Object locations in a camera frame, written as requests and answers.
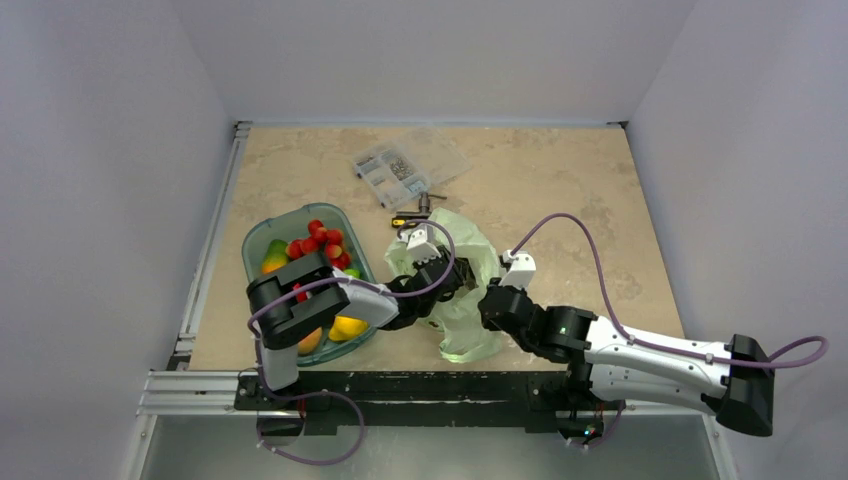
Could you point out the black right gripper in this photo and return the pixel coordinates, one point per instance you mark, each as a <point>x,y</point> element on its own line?
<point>494,295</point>

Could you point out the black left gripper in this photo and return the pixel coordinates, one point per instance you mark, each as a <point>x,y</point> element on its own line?
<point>460,267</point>

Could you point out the green plastic bag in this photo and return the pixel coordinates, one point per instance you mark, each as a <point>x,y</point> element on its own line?
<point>464,339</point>

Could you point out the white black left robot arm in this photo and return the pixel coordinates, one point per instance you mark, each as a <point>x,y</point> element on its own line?
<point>291,302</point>

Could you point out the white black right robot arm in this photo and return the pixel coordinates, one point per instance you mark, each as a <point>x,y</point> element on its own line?
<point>727,380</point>

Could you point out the yellow fake lemon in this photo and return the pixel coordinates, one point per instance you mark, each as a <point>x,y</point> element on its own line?
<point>346,329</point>

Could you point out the red fake lychee bunch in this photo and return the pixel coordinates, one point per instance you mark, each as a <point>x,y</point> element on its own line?
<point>320,238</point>

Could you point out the orange fake peach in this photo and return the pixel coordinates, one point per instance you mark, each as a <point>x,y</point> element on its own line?
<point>310,343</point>

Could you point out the green orange fake mango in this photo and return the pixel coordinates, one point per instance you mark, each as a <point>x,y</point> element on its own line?
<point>275,257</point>

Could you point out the yellow black screwdriver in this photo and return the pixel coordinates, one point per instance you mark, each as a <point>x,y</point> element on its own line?
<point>398,222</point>

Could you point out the clear plastic screw box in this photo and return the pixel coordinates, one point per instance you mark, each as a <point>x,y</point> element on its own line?
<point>399,170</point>

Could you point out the teal plastic tray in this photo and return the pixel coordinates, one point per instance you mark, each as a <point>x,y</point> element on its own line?
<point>294,226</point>

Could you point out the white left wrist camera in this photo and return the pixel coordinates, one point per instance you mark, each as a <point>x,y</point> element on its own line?
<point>421,243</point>

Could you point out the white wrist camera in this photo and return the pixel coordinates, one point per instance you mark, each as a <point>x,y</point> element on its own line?
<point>421,243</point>
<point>517,269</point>

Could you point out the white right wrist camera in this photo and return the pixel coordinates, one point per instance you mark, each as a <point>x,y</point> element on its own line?
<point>517,269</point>

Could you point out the black aluminium base frame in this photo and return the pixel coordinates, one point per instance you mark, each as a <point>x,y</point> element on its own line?
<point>407,413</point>

